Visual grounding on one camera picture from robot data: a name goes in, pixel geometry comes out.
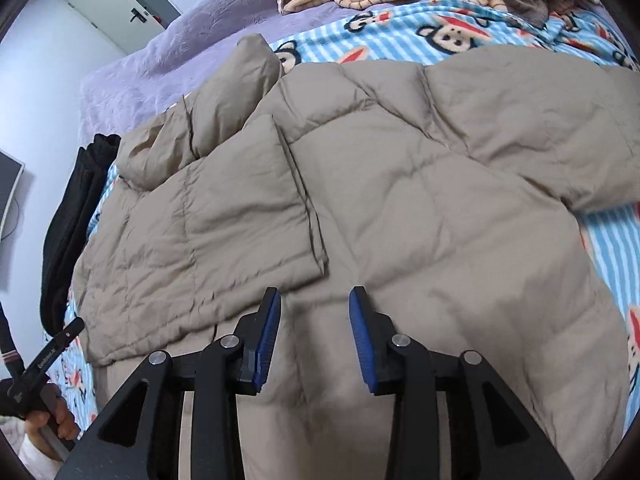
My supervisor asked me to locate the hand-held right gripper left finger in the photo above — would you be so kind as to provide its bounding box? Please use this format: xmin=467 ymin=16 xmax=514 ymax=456
xmin=55 ymin=287 xmax=283 ymax=480

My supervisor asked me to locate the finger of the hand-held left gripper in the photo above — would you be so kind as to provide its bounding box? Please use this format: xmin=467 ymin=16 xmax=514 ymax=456
xmin=55 ymin=317 xmax=86 ymax=349

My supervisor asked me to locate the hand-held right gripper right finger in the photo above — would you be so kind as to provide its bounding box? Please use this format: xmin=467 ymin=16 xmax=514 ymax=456
xmin=348 ymin=286 xmax=576 ymax=480

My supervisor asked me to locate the khaki puffer jacket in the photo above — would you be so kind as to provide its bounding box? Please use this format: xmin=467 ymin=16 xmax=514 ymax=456
xmin=72 ymin=34 xmax=640 ymax=480

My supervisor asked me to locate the person's left forearm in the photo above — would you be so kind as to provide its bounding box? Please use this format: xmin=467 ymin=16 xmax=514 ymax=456
xmin=16 ymin=440 xmax=68 ymax=480

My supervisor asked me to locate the person's left hand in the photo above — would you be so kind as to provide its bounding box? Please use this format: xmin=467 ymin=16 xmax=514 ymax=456
xmin=22 ymin=395 xmax=79 ymax=456

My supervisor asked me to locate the dark cloth with striped band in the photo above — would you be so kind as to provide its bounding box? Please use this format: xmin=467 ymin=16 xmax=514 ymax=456
xmin=0 ymin=300 xmax=18 ymax=378

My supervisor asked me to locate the black garment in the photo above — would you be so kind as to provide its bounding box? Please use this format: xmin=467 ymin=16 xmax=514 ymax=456
xmin=39 ymin=133 xmax=123 ymax=333

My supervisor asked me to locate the white framed monitor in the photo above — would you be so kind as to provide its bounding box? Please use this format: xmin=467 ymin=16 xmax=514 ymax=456
xmin=0 ymin=150 xmax=26 ymax=228

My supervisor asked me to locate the purple bedspread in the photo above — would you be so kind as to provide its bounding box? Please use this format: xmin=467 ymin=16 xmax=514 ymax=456
xmin=77 ymin=0 xmax=321 ymax=146

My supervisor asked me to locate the blue striped monkey print blanket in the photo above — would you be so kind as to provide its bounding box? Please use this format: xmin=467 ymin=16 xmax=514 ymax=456
xmin=42 ymin=0 xmax=640 ymax=426

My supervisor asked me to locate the white door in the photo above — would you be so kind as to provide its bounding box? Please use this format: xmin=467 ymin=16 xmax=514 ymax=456
xmin=60 ymin=0 xmax=183 ymax=56

